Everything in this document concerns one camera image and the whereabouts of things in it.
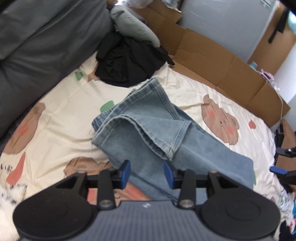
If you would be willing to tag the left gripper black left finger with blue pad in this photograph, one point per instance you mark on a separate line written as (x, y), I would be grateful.
(67, 208)

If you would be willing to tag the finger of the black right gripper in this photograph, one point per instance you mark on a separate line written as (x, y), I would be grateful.
(277, 170)

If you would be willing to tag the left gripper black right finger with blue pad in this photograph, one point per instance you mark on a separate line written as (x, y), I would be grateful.
(224, 206)

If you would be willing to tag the light blue denim jeans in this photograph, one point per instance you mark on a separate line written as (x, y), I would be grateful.
(147, 130)

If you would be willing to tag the grey fluffy blanket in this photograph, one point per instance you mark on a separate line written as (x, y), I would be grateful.
(11, 196)

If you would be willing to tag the cream bear print bedsheet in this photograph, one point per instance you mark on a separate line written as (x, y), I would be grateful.
(54, 140)

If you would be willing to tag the brown cardboard sheet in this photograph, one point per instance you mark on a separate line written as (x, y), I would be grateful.
(204, 60)

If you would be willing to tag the black garment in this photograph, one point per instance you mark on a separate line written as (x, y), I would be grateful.
(125, 62)

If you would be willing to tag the large grey duvet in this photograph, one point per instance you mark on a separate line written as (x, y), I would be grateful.
(41, 43)

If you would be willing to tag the grey green pillow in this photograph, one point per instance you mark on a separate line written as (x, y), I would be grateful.
(130, 26)

